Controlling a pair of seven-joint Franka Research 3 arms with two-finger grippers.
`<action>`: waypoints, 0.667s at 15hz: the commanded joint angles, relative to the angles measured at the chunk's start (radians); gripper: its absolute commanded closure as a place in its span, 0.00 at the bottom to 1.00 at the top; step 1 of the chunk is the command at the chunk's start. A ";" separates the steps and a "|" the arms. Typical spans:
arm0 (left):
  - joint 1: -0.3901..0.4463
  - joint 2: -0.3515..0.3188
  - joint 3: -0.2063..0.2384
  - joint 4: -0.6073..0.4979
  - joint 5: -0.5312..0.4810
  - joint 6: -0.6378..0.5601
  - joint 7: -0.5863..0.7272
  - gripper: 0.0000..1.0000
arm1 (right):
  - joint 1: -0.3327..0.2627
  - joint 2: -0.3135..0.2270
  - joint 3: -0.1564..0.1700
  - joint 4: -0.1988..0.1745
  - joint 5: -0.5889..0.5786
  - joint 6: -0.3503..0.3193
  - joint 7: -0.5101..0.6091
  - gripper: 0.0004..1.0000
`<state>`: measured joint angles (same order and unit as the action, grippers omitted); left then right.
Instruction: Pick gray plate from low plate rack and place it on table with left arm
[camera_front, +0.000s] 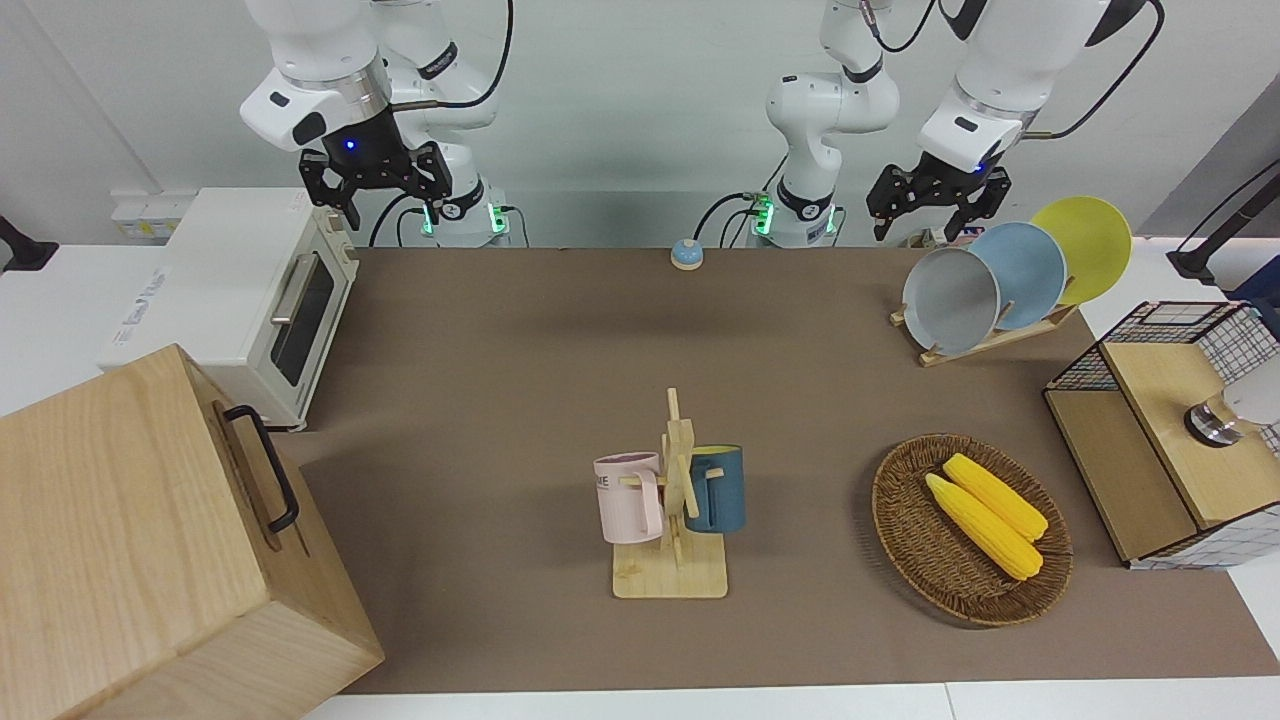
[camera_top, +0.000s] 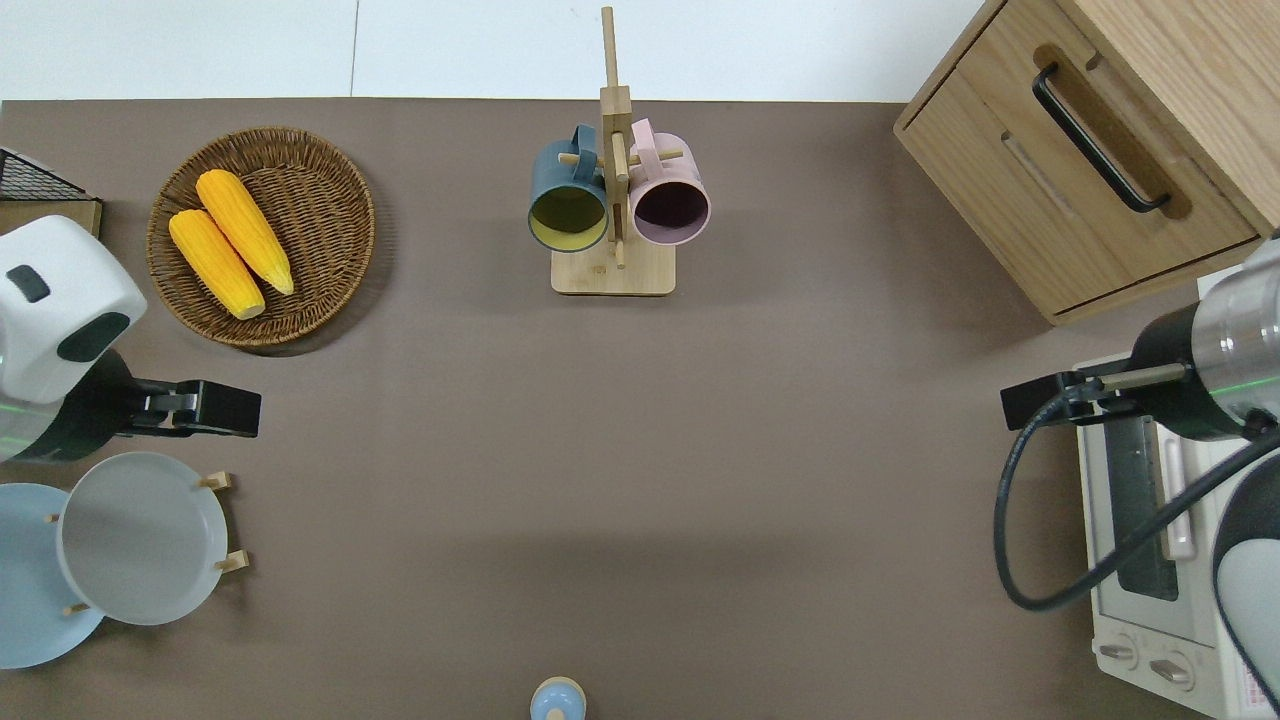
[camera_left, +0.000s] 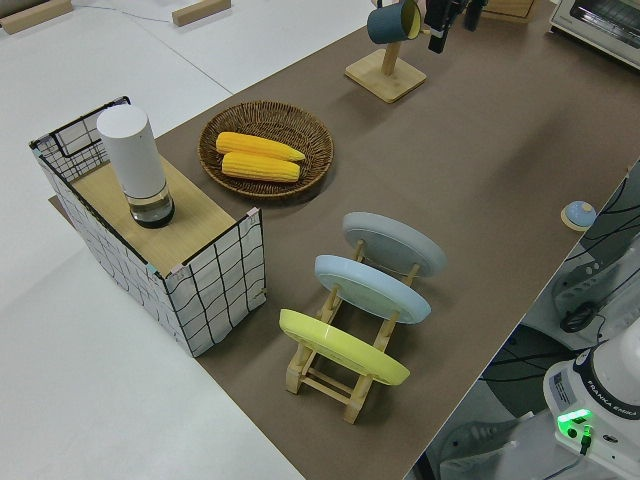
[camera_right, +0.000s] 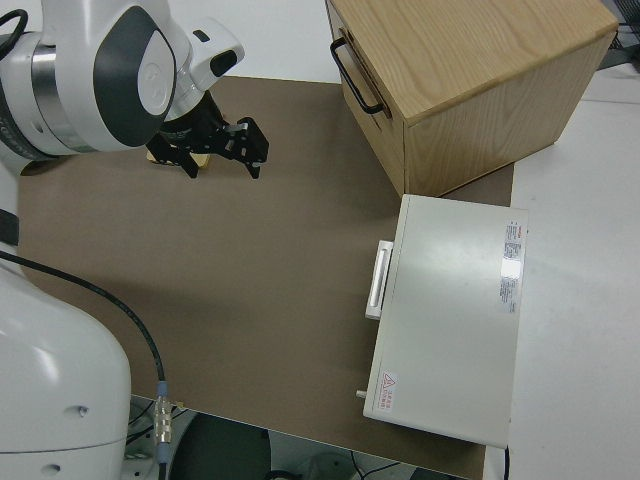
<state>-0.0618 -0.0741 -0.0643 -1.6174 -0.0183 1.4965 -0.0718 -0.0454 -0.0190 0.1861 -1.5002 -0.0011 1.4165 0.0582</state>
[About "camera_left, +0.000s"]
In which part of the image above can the yellow plate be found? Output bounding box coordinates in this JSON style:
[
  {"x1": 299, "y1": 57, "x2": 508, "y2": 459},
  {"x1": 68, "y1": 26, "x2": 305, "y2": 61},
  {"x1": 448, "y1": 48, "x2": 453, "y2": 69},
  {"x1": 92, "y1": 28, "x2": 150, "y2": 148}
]
[{"x1": 278, "y1": 308, "x2": 411, "y2": 386}]

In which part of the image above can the wire grid wooden shelf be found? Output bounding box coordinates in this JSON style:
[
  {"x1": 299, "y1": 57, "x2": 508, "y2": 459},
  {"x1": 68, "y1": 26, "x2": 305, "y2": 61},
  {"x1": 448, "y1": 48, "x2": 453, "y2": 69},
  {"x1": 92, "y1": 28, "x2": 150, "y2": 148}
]
[{"x1": 28, "y1": 94, "x2": 265, "y2": 359}]

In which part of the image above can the dark blue mug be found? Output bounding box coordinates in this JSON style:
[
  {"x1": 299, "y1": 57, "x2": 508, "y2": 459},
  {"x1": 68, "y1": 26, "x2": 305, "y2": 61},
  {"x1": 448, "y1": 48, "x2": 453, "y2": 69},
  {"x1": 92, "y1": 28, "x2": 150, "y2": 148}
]
[{"x1": 366, "y1": 0, "x2": 424, "y2": 44}]

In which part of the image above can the white toaster oven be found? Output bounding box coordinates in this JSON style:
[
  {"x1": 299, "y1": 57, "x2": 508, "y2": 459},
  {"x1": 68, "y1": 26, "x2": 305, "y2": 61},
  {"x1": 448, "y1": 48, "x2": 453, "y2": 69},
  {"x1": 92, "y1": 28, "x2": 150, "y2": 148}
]
[{"x1": 547, "y1": 0, "x2": 640, "y2": 69}]

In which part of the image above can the wooden block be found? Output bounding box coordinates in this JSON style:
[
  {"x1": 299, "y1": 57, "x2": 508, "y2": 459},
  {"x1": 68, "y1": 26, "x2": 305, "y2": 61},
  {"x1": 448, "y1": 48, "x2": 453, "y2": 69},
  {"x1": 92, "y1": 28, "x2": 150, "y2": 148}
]
[
  {"x1": 0, "y1": 0, "x2": 72, "y2": 35},
  {"x1": 171, "y1": 0, "x2": 234, "y2": 27}
]

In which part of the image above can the wooden plate rack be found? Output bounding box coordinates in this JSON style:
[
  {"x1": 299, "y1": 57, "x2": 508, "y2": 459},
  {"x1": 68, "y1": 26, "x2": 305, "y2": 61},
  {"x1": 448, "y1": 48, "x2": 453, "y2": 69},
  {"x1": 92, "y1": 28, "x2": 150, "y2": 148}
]
[{"x1": 285, "y1": 238, "x2": 421, "y2": 425}]

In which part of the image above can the brown wicker basket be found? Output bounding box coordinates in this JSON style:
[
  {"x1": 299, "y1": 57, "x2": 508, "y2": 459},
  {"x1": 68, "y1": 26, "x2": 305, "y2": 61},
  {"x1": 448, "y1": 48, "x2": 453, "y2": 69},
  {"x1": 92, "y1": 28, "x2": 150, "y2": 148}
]
[{"x1": 198, "y1": 101, "x2": 335, "y2": 200}]

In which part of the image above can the brown table mat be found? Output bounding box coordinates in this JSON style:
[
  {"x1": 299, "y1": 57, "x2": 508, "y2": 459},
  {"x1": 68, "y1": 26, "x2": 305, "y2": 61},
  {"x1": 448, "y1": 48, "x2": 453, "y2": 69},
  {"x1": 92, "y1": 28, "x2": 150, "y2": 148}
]
[{"x1": 48, "y1": 0, "x2": 640, "y2": 480}]

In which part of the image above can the gray plate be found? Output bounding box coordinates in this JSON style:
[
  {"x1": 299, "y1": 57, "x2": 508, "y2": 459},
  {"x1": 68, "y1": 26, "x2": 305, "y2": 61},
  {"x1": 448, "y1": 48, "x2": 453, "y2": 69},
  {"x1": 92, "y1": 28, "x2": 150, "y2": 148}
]
[{"x1": 342, "y1": 211, "x2": 447, "y2": 289}]

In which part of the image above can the yellow corn cob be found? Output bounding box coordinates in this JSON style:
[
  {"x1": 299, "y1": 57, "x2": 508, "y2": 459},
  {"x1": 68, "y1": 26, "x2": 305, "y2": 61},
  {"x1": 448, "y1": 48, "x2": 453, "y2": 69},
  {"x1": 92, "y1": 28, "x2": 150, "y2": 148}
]
[
  {"x1": 215, "y1": 130, "x2": 307, "y2": 162},
  {"x1": 221, "y1": 152, "x2": 302, "y2": 184}
]

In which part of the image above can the black arm base cable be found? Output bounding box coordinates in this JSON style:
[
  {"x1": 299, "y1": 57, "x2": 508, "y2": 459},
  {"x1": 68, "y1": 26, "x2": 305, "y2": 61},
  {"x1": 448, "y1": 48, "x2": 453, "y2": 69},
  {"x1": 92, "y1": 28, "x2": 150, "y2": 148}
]
[{"x1": 559, "y1": 189, "x2": 640, "y2": 334}]

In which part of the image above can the wooden mug tree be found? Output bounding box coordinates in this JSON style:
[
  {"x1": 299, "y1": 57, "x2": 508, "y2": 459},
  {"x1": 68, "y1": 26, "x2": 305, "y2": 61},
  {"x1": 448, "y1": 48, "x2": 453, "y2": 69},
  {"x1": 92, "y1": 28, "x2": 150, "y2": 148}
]
[{"x1": 343, "y1": 0, "x2": 431, "y2": 105}]

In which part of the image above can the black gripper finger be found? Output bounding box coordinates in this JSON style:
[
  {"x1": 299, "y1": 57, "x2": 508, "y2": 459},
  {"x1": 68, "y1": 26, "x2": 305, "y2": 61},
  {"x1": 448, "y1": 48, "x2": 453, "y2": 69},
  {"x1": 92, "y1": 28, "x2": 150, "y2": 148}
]
[
  {"x1": 463, "y1": 0, "x2": 485, "y2": 32},
  {"x1": 424, "y1": 0, "x2": 455, "y2": 54}
]

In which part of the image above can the blue service bell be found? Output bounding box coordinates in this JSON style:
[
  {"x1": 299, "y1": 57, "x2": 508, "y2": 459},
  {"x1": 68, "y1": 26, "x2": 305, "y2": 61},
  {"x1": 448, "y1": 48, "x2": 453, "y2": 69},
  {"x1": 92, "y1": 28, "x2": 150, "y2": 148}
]
[{"x1": 559, "y1": 199, "x2": 596, "y2": 231}]

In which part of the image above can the light blue plate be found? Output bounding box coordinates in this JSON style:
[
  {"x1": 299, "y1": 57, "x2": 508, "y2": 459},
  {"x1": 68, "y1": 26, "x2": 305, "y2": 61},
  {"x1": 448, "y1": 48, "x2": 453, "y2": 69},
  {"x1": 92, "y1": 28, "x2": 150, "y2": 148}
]
[{"x1": 313, "y1": 254, "x2": 432, "y2": 326}]

